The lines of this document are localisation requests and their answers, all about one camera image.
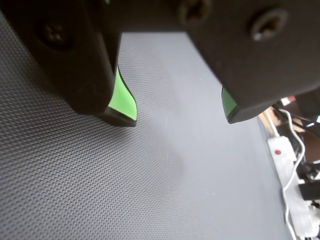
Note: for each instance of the white power strip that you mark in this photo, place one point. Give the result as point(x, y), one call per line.
point(282, 155)

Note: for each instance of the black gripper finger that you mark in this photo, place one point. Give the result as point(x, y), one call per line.
point(250, 62)
point(70, 62)

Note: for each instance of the grey textured table mat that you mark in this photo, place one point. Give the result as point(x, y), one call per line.
point(125, 187)

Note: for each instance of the black plug in strip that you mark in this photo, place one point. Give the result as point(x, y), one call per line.
point(310, 191)

